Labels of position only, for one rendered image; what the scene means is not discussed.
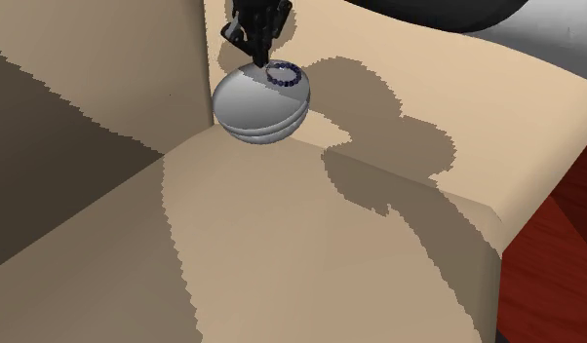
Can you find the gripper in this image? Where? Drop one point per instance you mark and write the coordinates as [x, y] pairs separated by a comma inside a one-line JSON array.
[[262, 12]]

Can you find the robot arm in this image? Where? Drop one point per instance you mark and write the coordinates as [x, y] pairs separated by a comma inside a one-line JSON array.
[[441, 13]]

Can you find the grey round bowl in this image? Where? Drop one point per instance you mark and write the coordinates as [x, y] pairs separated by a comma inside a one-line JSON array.
[[246, 107]]

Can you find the beige sofa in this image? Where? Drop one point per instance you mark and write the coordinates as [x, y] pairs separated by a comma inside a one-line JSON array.
[[293, 228]]

